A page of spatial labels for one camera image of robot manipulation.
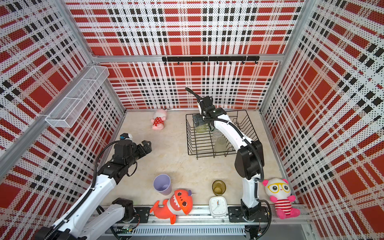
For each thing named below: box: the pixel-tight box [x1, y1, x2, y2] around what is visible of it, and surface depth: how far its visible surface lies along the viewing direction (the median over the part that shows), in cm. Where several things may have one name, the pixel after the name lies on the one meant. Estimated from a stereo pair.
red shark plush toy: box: [150, 189, 193, 225], surface depth 72 cm
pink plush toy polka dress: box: [150, 109, 167, 131], surface depth 110 cm
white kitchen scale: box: [209, 196, 228, 218], surface depth 76 cm
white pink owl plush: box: [262, 177, 301, 220], surface depth 75 cm
